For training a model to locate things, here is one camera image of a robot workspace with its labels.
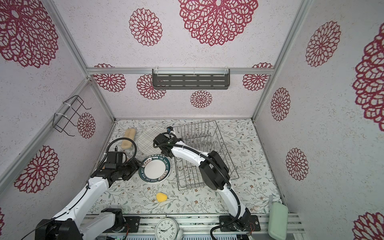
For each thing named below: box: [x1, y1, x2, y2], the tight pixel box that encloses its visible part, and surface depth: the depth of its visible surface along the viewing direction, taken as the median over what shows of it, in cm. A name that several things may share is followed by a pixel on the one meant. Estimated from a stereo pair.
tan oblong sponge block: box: [121, 128, 136, 149], surface depth 103 cm
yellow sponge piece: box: [156, 192, 168, 202], surface depth 82 cm
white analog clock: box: [155, 217, 180, 240], surface depth 70 cm
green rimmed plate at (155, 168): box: [138, 154, 172, 184], surface depth 94 cm
